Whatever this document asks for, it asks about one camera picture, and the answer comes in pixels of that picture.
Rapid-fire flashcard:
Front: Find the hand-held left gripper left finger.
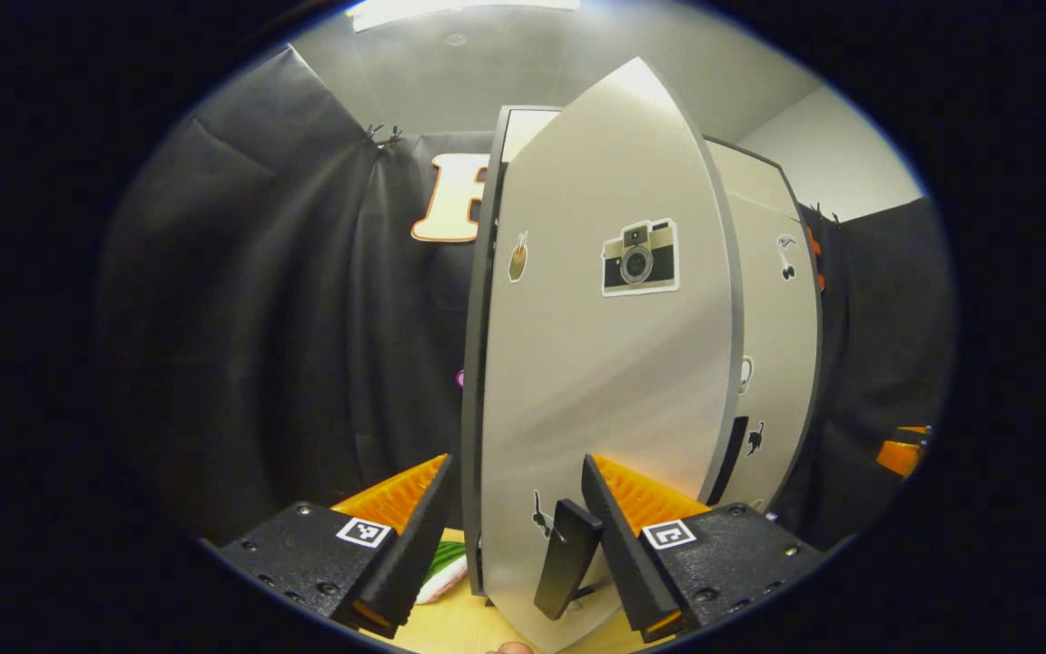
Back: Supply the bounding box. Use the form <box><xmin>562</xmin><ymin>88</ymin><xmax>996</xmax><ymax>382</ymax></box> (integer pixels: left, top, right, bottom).
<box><xmin>219</xmin><ymin>454</ymin><xmax>454</xmax><ymax>639</ymax></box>

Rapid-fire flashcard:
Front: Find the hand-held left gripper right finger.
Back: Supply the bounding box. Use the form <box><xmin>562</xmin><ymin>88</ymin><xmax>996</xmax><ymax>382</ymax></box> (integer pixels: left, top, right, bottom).
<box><xmin>582</xmin><ymin>454</ymin><xmax>825</xmax><ymax>644</ymax></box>

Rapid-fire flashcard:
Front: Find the grey white shoe cabinet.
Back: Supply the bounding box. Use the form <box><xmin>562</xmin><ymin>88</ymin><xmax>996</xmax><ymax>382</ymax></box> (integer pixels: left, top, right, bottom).
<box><xmin>461</xmin><ymin>104</ymin><xmax>825</xmax><ymax>600</ymax></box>

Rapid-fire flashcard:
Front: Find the white cabinet door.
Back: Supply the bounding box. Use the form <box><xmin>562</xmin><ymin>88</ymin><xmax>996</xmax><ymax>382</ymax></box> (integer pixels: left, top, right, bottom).
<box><xmin>461</xmin><ymin>56</ymin><xmax>746</xmax><ymax>654</ymax></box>
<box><xmin>705</xmin><ymin>141</ymin><xmax>824</xmax><ymax>514</ymax></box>

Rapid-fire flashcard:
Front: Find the ceiling light panel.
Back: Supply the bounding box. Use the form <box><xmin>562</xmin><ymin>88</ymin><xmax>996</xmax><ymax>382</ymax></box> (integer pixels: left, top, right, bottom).
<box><xmin>350</xmin><ymin>0</ymin><xmax>583</xmax><ymax>33</ymax></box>

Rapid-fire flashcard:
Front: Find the black left door handle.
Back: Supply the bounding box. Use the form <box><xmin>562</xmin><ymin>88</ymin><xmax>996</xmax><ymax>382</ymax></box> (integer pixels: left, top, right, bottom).
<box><xmin>534</xmin><ymin>498</ymin><xmax>604</xmax><ymax>621</ymax></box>

